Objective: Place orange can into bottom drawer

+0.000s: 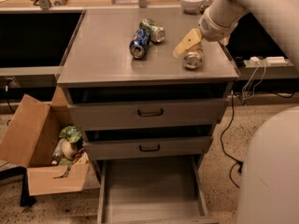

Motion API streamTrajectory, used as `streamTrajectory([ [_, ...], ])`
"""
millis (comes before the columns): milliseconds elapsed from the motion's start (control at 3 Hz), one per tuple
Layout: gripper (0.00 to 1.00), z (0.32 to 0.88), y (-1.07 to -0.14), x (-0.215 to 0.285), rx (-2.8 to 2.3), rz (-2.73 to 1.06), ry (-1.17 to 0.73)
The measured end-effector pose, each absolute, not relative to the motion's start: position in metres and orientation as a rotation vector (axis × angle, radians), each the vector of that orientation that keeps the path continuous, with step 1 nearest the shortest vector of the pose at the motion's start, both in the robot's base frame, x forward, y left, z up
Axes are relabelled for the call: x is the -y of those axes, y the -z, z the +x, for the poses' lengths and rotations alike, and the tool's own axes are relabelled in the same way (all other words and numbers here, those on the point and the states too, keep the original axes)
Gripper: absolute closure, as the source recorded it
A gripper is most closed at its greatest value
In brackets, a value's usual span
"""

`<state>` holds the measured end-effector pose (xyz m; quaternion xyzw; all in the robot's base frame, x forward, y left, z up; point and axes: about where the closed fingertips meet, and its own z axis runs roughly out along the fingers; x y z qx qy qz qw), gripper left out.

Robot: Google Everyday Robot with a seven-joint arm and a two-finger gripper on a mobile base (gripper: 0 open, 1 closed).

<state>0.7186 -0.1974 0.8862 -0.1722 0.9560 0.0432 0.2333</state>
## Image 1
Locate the bottom open grey drawer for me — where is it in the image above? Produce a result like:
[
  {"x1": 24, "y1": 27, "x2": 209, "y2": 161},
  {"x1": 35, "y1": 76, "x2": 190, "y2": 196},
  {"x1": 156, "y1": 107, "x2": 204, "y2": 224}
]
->
[{"x1": 97, "y1": 156, "x2": 220, "y2": 224}]

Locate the brown cardboard box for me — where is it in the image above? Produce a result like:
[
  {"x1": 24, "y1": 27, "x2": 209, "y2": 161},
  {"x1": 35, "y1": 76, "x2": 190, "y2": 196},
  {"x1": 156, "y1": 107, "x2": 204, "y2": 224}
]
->
[{"x1": 0, "y1": 88, "x2": 99, "y2": 196}]

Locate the orange crushed soda can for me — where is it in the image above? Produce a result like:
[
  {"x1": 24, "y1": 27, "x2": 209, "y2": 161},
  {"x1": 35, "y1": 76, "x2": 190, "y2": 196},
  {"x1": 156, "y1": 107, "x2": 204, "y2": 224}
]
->
[{"x1": 182, "y1": 48, "x2": 204, "y2": 70}]

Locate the top grey drawer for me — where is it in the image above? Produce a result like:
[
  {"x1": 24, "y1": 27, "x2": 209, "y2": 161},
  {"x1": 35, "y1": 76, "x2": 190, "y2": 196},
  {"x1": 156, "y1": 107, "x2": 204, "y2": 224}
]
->
[{"x1": 68, "y1": 99, "x2": 227, "y2": 131}]

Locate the green soda can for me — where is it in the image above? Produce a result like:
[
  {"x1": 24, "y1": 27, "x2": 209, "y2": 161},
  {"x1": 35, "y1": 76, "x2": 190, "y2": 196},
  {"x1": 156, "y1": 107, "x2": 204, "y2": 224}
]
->
[{"x1": 139, "y1": 19, "x2": 165, "y2": 43}]

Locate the middle grey drawer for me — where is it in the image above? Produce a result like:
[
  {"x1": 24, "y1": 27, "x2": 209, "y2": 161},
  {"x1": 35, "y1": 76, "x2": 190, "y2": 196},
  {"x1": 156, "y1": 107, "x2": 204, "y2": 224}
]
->
[{"x1": 83, "y1": 136, "x2": 212, "y2": 161}]

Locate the white bowl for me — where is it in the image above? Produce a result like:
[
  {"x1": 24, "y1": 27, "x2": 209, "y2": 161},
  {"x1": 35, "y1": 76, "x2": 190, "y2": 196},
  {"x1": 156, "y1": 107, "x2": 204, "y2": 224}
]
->
[{"x1": 179, "y1": 0, "x2": 204, "y2": 14}]

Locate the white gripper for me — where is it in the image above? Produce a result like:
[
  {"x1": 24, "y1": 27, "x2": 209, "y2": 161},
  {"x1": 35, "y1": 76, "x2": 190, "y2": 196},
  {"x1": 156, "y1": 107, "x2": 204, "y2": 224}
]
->
[{"x1": 173, "y1": 7, "x2": 238, "y2": 58}]

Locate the blue Pepsi can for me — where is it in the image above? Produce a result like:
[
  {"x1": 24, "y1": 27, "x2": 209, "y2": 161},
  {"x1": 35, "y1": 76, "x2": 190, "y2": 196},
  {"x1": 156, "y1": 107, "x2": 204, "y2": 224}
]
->
[{"x1": 129, "y1": 29, "x2": 150, "y2": 59}]

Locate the white power strip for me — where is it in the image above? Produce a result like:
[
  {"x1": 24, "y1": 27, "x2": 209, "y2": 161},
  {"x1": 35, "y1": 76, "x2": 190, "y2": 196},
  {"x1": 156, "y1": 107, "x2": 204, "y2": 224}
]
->
[{"x1": 249, "y1": 56, "x2": 288, "y2": 66}]

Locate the grey drawer cabinet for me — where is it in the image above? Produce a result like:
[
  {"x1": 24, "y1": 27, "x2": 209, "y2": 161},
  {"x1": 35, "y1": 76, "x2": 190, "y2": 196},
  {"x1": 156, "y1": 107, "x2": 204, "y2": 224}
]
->
[{"x1": 57, "y1": 7, "x2": 241, "y2": 224}]

